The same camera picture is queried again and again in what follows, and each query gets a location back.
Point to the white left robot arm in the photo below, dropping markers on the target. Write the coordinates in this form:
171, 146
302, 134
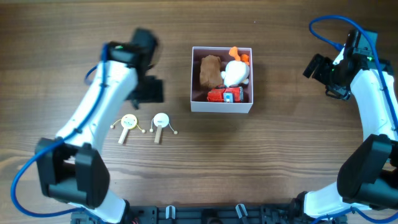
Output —
70, 166

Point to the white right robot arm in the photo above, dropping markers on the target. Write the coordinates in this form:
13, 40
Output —
362, 181

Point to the white plush duck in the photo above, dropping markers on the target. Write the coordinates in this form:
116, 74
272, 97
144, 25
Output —
237, 70

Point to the white rattle drum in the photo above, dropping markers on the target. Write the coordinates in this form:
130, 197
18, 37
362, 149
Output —
158, 123

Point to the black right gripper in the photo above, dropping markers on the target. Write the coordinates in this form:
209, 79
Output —
324, 63

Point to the red toy fire truck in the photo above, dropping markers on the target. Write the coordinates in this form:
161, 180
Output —
226, 94

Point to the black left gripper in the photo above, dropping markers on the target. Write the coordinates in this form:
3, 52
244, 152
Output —
155, 92

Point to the pink open cardboard box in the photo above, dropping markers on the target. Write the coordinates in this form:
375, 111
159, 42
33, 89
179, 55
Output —
198, 101

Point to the yellow cat rattle drum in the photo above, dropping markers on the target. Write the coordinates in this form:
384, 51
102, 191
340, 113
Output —
128, 122

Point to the brown plush bear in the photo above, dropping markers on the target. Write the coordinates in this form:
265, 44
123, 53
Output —
210, 72

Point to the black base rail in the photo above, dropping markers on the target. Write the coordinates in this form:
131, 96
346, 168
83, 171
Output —
280, 213

